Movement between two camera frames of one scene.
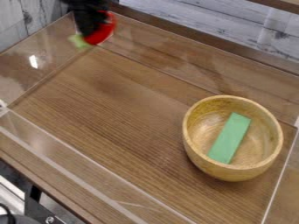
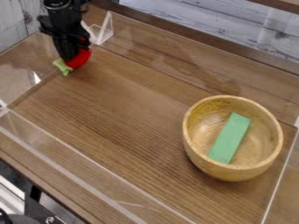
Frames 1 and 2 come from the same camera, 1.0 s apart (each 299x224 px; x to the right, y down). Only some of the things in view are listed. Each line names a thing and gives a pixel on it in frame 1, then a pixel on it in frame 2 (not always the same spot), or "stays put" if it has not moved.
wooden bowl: [231, 136] stays put
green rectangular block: [228, 138] stays put
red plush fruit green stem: [99, 34] → [65, 68]
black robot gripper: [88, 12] → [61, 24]
